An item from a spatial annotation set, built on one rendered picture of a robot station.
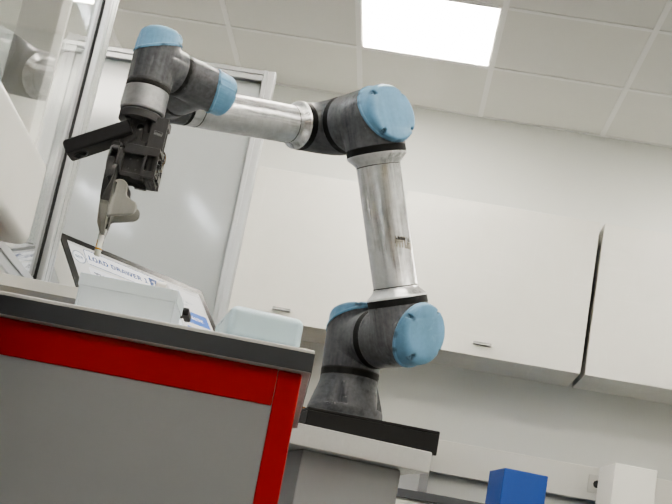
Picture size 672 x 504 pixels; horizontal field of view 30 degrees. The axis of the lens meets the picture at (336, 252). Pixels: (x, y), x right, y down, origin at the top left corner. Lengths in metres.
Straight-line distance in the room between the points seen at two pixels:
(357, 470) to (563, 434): 3.59
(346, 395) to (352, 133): 0.50
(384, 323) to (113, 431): 0.93
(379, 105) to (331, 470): 0.69
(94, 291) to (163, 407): 0.18
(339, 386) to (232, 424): 0.92
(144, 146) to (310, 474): 0.70
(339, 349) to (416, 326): 0.19
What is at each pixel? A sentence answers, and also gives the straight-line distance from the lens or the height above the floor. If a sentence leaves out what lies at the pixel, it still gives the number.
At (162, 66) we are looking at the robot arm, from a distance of 2.11.
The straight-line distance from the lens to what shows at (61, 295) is 2.18.
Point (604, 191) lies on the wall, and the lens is 6.20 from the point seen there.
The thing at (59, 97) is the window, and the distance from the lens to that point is 2.72.
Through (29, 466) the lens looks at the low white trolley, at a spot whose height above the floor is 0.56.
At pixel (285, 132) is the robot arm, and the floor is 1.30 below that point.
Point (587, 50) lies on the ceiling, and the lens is 5.43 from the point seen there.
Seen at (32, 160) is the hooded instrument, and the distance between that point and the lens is 1.44.
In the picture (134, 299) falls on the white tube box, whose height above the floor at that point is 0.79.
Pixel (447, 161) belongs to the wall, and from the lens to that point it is 6.16.
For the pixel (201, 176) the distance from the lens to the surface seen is 4.07.
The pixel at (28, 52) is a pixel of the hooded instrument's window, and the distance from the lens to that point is 1.39.
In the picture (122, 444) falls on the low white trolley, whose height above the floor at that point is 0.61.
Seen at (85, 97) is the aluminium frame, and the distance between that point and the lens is 2.92.
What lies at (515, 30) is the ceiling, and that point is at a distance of 5.33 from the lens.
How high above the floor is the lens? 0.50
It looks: 14 degrees up
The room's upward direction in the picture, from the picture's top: 11 degrees clockwise
